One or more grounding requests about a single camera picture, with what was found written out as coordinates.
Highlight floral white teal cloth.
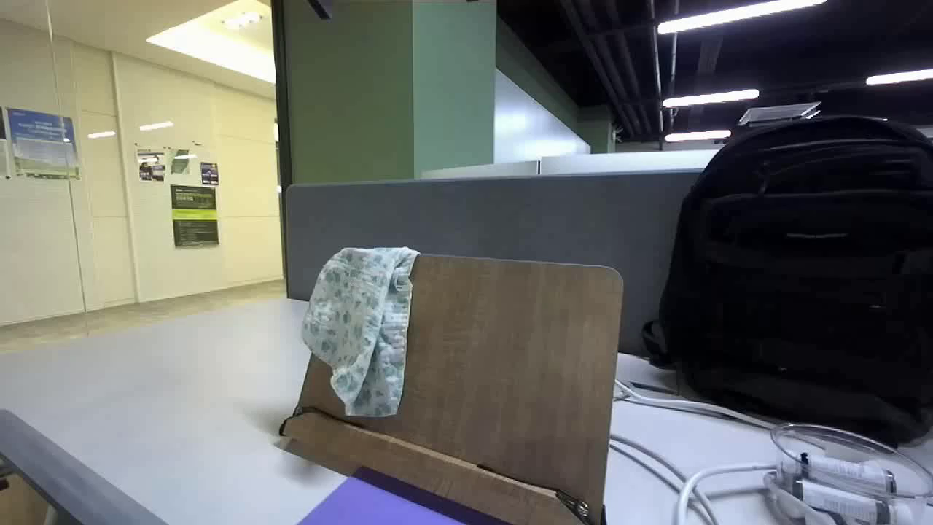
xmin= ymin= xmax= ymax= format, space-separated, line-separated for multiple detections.
xmin=302 ymin=244 xmax=424 ymax=420

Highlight grey desk partition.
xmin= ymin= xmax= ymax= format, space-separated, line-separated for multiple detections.
xmin=283 ymin=172 xmax=705 ymax=356

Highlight brown wooden book stand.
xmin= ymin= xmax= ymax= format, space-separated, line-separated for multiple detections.
xmin=277 ymin=254 xmax=627 ymax=525

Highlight green pillar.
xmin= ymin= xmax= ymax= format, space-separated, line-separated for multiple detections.
xmin=272 ymin=0 xmax=498 ymax=186

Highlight purple mat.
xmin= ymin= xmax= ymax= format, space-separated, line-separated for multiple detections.
xmin=297 ymin=467 xmax=507 ymax=525

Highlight long ceiling tube light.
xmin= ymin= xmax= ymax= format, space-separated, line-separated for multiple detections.
xmin=656 ymin=0 xmax=831 ymax=37
xmin=863 ymin=63 xmax=933 ymax=89
xmin=659 ymin=83 xmax=764 ymax=111
xmin=663 ymin=126 xmax=735 ymax=146

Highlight green and black poster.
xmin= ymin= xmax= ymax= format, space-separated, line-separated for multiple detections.
xmin=170 ymin=180 xmax=223 ymax=250

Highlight large ceiling light panel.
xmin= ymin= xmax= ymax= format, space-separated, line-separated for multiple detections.
xmin=144 ymin=0 xmax=281 ymax=86

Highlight black backpack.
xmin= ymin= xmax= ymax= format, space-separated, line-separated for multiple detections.
xmin=640 ymin=111 xmax=933 ymax=450

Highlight white power adapter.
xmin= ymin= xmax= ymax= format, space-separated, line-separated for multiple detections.
xmin=764 ymin=450 xmax=933 ymax=525

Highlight curved white cable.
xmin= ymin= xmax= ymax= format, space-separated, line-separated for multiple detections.
xmin=606 ymin=432 xmax=781 ymax=525

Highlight long white cable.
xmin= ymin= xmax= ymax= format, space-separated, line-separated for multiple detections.
xmin=611 ymin=377 xmax=933 ymax=461

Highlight small green wall notice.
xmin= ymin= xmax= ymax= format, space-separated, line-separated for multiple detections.
xmin=170 ymin=146 xmax=198 ymax=180

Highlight small photo wall notice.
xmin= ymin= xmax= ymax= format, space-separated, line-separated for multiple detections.
xmin=135 ymin=146 xmax=170 ymax=186

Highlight blue wall poster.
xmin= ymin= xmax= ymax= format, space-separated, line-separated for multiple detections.
xmin=3 ymin=105 xmax=84 ymax=184

